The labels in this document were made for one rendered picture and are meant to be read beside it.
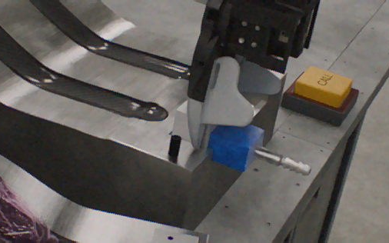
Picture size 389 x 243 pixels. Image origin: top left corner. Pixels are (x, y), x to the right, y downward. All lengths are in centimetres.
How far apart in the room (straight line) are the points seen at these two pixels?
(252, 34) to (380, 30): 70
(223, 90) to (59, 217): 18
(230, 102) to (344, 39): 61
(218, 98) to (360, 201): 176
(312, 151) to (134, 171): 29
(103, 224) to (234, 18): 21
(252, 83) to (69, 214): 22
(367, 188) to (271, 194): 165
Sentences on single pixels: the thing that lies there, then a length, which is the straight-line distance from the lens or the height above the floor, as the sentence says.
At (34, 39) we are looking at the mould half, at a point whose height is 90.
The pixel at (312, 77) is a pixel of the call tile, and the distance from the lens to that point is 112.
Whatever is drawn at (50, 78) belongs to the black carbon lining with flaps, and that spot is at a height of 88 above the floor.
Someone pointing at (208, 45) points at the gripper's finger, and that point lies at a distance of 74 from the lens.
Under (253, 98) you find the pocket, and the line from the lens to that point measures 95.
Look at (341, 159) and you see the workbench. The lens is 165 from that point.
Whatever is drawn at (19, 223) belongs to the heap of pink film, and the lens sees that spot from 69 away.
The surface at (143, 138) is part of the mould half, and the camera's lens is 80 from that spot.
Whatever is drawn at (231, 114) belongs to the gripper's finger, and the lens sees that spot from 76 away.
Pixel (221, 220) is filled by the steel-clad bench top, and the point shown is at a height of 80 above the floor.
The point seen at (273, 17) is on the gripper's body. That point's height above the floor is 104.
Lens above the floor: 130
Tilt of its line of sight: 29 degrees down
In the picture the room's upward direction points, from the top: 11 degrees clockwise
